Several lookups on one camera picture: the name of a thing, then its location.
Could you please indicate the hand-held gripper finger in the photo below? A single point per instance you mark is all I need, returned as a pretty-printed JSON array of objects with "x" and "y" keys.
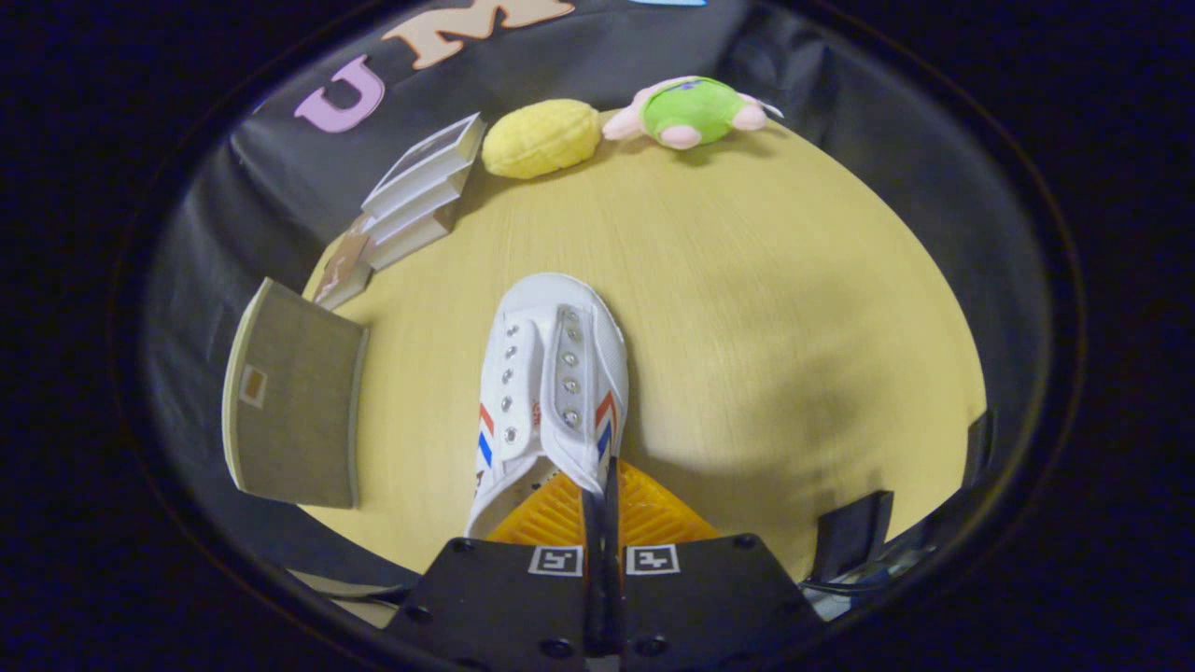
[
  {"x": 594, "y": 607},
  {"x": 614, "y": 607}
]

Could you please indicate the white canvas shoe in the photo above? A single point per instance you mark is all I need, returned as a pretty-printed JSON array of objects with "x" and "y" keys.
[{"x": 551, "y": 327}]

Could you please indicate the grey fabric storage box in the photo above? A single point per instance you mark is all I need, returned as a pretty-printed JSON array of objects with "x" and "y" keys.
[{"x": 299, "y": 420}]

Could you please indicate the black plastic bar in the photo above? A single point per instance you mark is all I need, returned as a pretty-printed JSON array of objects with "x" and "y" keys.
[{"x": 850, "y": 537}]

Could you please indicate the white paperback book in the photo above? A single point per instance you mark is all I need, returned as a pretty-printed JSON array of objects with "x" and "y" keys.
[
  {"x": 411, "y": 243},
  {"x": 415, "y": 210}
]

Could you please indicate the brown cover book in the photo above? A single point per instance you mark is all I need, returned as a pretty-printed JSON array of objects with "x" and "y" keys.
[{"x": 341, "y": 266}]

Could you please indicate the yellow plush toy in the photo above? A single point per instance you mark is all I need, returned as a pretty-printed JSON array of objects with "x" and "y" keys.
[{"x": 541, "y": 140}]

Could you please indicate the white photo cover book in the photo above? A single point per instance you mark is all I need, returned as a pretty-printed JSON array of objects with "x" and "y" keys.
[{"x": 425, "y": 168}]

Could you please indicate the pink pig plush toy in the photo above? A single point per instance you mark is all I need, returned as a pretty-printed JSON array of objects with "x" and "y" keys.
[{"x": 691, "y": 112}]

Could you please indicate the black backdrop cloth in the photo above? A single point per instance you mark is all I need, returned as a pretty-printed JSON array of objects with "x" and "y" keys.
[{"x": 840, "y": 93}]

